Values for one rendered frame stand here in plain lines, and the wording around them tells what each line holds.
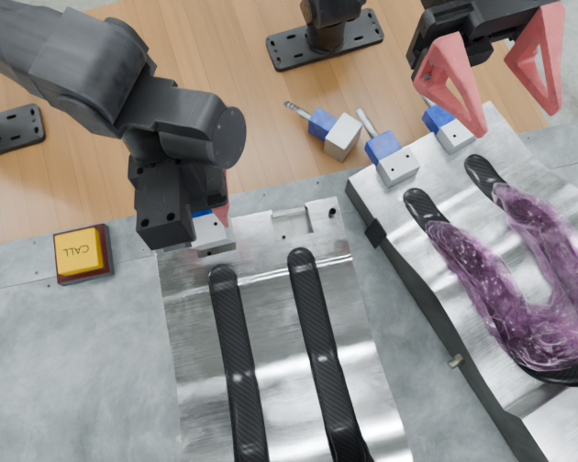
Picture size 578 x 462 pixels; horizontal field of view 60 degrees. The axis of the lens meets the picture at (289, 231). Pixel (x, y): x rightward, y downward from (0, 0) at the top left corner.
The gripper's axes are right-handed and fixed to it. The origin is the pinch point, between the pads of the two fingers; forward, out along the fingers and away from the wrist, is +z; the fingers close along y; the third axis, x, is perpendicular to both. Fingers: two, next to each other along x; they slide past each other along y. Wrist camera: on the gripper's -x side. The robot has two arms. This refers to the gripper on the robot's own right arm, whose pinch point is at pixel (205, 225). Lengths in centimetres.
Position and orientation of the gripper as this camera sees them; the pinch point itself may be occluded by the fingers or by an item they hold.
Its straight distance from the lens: 63.7
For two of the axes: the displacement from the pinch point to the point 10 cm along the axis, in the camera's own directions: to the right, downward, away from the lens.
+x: -1.5, -7.9, 5.9
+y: 9.7, -2.4, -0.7
